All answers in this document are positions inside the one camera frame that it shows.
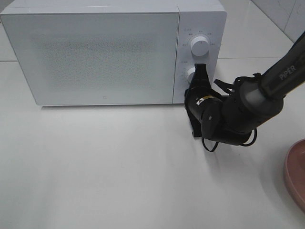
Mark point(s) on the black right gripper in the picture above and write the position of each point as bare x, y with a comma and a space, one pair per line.
204, 106

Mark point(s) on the pink round plate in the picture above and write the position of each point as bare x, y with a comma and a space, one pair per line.
294, 173

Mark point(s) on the white microwave door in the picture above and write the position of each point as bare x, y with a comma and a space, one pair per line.
92, 59

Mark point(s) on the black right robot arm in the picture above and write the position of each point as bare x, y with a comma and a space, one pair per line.
249, 101

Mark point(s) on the lower white timer knob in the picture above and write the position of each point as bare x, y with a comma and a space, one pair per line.
189, 74

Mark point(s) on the upper white power knob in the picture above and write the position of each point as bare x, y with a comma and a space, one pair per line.
200, 45

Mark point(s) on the white microwave oven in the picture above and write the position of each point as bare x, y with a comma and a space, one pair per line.
196, 17

